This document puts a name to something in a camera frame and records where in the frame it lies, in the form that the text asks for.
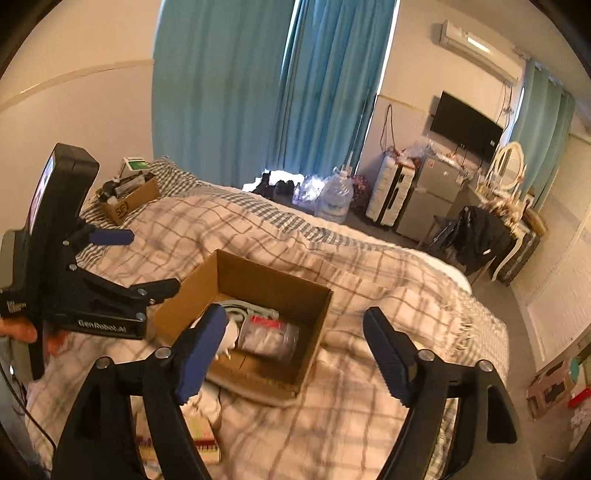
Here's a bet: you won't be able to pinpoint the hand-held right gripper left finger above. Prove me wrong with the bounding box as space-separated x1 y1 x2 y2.
51 305 228 480

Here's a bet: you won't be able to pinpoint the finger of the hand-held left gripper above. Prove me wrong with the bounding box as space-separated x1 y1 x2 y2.
58 264 182 321
62 220 136 266

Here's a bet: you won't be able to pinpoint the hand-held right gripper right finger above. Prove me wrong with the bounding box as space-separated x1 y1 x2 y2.
362 307 518 480

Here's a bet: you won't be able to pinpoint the person's left hand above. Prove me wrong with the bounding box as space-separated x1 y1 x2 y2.
0 318 69 357

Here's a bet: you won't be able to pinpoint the white power adapter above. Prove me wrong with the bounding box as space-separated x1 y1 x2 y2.
215 320 239 361

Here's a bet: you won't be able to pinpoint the small cardboard box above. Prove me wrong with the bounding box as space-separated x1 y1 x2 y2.
99 172 161 227

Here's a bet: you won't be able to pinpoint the clear plastic jar, red label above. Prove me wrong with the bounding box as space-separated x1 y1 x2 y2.
238 316 301 358

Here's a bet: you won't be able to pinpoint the book with red edge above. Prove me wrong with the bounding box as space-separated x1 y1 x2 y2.
136 411 221 464

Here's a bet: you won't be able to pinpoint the chair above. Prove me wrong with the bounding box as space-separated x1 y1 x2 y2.
426 215 497 283

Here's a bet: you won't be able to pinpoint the plaid blanket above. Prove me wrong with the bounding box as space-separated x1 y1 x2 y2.
23 185 509 480

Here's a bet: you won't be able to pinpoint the black shoes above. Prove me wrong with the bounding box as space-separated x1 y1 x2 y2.
242 171 296 200

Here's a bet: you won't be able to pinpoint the black jacket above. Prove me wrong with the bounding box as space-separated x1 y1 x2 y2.
455 206 514 274

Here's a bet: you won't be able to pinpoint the silver mini fridge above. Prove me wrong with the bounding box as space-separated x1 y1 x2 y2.
396 154 468 243

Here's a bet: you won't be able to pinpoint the white suitcase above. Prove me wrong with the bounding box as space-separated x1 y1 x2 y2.
366 154 416 228

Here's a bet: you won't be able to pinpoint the floral bag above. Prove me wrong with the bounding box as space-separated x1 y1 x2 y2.
352 175 373 214

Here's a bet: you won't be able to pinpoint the large clear water jug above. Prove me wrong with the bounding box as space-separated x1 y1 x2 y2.
315 167 355 224

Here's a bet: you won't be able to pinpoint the white dressing table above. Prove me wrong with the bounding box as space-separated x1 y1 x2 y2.
475 185 542 284

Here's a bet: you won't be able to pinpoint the cluster of plastic bottles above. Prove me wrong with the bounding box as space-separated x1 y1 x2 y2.
292 174 329 208

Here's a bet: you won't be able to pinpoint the plastic bags on fridge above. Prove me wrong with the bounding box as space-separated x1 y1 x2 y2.
401 137 465 168

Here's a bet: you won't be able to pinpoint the white oval vanity mirror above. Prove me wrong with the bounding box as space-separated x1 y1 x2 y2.
488 141 527 193

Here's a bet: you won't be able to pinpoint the blue curtain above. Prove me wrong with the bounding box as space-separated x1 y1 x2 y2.
268 0 400 185

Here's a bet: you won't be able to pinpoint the narrow teal curtain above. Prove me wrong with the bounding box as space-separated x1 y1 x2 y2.
510 58 575 151

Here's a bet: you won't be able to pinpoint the white air conditioner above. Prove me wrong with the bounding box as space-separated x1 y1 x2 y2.
438 19 520 85

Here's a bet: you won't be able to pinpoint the grey cable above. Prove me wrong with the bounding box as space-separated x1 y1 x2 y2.
217 300 280 324

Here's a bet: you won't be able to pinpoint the black cable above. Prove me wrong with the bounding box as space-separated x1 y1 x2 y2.
0 364 57 450

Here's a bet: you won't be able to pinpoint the black wall television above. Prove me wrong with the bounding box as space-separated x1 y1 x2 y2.
430 91 504 163

